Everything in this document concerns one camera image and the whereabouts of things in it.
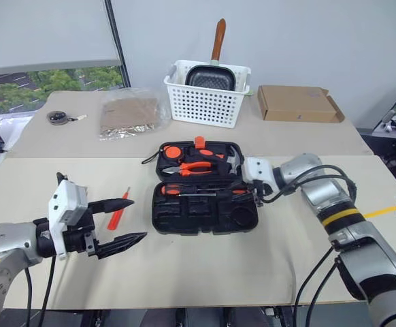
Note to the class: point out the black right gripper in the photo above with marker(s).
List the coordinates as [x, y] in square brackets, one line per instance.
[261, 192]

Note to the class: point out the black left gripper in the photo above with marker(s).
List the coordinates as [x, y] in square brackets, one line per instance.
[80, 240]

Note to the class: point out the slim orange screwdriver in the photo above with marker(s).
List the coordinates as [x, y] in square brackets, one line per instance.
[118, 211]

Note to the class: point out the black plastic tool case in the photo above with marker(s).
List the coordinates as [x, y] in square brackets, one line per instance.
[198, 214]

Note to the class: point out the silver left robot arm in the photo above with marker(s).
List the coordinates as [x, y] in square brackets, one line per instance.
[4, 238]

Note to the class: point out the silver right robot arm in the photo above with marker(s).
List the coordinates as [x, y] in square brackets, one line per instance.
[330, 194]

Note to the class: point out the steel claw hammer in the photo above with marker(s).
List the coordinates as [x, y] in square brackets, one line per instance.
[234, 160]

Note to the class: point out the orange black utility knife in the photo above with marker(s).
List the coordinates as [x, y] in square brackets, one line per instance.
[210, 154]

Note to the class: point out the orange black tape measure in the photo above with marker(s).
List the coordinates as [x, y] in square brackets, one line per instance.
[173, 152]

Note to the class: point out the flat brown cardboard box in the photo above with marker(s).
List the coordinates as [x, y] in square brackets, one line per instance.
[296, 104]

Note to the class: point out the white perforated plastic basket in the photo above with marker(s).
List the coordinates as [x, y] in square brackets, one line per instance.
[201, 105]

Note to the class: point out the clear plastic bag brown contents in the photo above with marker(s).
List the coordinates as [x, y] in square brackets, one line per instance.
[130, 112]

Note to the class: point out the yellow tape strip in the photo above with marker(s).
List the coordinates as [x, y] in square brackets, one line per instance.
[388, 210]

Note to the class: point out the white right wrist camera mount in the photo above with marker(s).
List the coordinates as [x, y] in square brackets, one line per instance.
[257, 170]

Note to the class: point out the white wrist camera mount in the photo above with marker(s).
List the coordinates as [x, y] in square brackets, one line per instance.
[63, 204]
[257, 170]

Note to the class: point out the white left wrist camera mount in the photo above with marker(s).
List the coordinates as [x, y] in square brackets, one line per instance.
[63, 204]

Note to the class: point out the black window frame post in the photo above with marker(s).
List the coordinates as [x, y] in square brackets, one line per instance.
[118, 44]

